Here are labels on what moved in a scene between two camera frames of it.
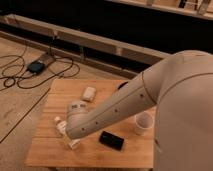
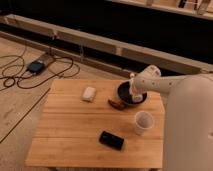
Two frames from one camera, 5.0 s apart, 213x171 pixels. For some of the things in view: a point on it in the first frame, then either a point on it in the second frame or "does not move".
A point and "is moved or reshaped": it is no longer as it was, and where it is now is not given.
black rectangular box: [111, 140] does not move
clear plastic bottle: [61, 128] is moved or reshaped
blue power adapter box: [36, 67] does not move
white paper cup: [143, 122] does not move
